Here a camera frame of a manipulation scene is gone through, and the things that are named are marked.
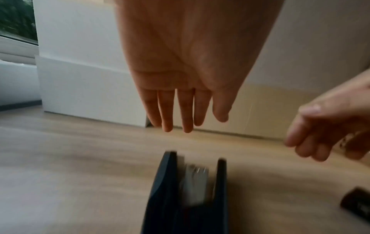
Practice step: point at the person's right hand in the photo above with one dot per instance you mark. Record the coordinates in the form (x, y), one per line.
(326, 118)

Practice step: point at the person's left hand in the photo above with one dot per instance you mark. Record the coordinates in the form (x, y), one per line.
(188, 57)

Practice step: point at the black stapler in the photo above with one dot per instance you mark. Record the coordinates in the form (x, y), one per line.
(162, 201)
(357, 202)

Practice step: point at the white window sill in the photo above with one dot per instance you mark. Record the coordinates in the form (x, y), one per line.
(17, 77)

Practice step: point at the window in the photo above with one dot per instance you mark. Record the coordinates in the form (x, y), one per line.
(16, 18)

